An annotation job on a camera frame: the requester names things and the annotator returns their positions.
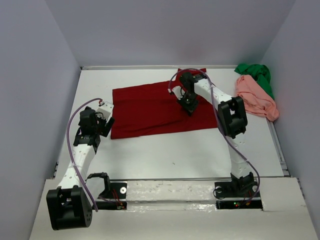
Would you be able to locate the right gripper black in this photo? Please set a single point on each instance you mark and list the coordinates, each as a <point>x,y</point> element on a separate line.
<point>189,108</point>

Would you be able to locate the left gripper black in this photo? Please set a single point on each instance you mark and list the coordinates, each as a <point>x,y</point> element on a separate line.
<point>105,126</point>

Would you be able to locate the dark red t shirt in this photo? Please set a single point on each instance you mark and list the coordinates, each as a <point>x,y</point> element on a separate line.
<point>149,109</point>

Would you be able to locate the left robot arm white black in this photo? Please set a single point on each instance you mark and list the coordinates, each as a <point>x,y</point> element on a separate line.
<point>71,204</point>

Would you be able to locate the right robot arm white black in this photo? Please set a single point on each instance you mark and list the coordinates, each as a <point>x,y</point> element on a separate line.
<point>231,118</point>

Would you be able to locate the pink t shirt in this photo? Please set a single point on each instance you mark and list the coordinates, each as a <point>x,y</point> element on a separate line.
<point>256,101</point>

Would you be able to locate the green t shirt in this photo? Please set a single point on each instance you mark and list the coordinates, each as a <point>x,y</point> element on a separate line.
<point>260,73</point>

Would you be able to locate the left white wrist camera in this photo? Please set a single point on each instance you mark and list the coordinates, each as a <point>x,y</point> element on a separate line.
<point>105,108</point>

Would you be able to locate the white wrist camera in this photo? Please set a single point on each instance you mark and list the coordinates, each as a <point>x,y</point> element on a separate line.
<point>178,91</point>
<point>105,108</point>

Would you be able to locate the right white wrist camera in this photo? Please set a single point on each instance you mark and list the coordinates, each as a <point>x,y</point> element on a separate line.
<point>178,91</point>

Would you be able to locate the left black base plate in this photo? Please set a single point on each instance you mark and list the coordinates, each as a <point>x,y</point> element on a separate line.
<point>114,199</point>

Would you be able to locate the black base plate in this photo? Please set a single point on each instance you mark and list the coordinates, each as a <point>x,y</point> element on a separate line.
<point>228,199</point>
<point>114,199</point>

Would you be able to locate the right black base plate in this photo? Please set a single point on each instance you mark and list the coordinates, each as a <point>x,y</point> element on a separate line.
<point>228,199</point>

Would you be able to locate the metal rail at table front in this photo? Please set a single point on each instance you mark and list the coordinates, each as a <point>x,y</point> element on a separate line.
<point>192,179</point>

